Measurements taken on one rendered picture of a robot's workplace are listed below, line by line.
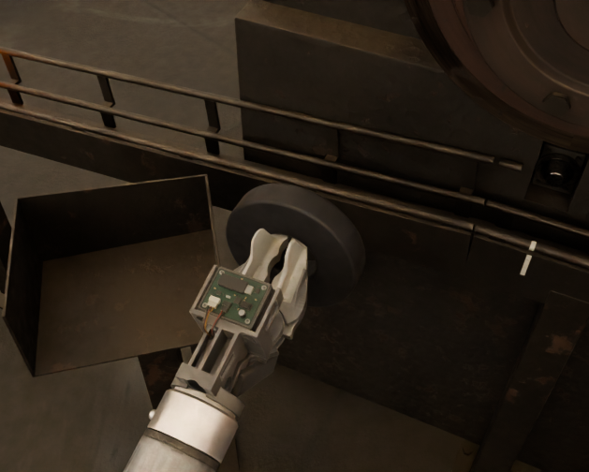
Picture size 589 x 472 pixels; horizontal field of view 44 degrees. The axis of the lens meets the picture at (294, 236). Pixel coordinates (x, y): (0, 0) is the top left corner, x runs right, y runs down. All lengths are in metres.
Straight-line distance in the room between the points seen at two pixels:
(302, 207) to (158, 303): 0.37
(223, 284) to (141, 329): 0.35
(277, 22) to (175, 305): 0.42
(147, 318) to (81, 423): 0.67
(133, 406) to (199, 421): 1.00
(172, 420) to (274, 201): 0.23
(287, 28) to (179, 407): 0.57
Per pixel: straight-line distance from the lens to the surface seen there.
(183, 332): 1.00
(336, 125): 1.07
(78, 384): 1.71
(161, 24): 2.74
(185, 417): 0.66
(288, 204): 0.72
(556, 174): 1.04
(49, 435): 1.67
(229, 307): 0.67
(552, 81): 0.73
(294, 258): 0.73
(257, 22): 1.05
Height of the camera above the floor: 1.42
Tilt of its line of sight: 48 degrees down
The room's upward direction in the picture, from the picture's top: straight up
